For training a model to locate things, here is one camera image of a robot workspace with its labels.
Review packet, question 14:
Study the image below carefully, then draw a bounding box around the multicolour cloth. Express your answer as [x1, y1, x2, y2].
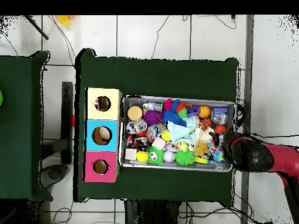
[207, 139, 225, 163]

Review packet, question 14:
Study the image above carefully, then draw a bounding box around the shallow mesh bin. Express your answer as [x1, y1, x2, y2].
[118, 94, 236, 173]

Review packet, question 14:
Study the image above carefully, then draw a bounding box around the wooden box with three holes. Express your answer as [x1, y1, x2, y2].
[82, 87, 123, 183]

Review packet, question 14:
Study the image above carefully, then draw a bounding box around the tiger plush toy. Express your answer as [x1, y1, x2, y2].
[199, 117, 213, 131]

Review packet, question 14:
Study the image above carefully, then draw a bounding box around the brown teddy bear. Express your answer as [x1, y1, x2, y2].
[193, 142, 210, 158]

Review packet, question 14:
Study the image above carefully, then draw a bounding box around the small basketball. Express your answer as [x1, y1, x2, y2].
[198, 105, 211, 118]

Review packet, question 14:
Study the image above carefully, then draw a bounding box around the light blue knitted cloth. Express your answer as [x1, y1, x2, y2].
[166, 116, 199, 145]

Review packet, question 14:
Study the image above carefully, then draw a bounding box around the green spiky ball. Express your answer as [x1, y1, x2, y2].
[175, 149, 196, 167]

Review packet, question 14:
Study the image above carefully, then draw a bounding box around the blue spiky ball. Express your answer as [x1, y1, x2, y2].
[161, 109, 187, 128]

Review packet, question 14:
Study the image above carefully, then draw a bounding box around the white baseball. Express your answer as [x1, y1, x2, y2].
[163, 150, 176, 163]

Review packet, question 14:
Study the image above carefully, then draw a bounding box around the green spiky toy with eyes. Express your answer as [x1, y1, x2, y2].
[147, 145, 165, 165]

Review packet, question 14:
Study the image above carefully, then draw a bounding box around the purple spiky ball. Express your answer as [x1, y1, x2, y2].
[142, 110, 164, 127]

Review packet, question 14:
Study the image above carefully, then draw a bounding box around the crushed drink can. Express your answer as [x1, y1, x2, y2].
[133, 118, 148, 134]

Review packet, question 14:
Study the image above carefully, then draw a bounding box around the orange round sponge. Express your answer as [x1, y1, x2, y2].
[127, 106, 144, 121]

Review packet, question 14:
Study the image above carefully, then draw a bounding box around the black upright panel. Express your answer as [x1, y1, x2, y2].
[61, 81, 74, 165]

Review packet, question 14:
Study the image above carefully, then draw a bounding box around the grey round base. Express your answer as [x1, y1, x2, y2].
[39, 163, 69, 190]

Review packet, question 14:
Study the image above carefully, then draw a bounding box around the yellow object on floor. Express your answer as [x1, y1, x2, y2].
[57, 15, 72, 29]

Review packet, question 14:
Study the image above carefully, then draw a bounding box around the dark green side tablecloth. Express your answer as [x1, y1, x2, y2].
[0, 50, 53, 202]

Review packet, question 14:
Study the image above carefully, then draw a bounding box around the black rod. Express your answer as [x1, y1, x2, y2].
[23, 15, 50, 40]

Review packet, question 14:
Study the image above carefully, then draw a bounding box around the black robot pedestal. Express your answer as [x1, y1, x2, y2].
[124, 199, 180, 224]

